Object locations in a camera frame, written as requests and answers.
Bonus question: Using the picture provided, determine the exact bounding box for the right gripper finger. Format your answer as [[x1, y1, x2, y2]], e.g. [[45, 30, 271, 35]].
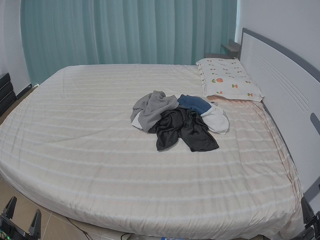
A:
[[302, 197, 313, 225]]

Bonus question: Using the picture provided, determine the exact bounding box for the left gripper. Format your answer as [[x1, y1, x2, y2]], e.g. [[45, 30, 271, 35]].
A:
[[0, 196, 42, 240]]

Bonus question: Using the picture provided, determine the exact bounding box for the black cable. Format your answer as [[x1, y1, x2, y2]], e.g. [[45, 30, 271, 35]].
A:
[[66, 215, 132, 237]]

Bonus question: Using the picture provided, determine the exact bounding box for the blue-green curtain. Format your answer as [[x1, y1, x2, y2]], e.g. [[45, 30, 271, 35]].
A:
[[20, 0, 238, 79]]

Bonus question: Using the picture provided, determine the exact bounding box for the pile of clothes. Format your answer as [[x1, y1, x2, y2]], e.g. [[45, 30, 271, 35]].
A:
[[130, 90, 230, 152]]

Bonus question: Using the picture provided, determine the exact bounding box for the white printed pillow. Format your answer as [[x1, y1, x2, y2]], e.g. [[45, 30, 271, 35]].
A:
[[195, 58, 265, 102]]

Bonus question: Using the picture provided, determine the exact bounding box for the grey wooden bedside table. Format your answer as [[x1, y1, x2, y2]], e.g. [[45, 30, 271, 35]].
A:
[[205, 39, 241, 59]]

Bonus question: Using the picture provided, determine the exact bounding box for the bed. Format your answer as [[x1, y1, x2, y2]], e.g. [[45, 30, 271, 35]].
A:
[[0, 28, 320, 236]]

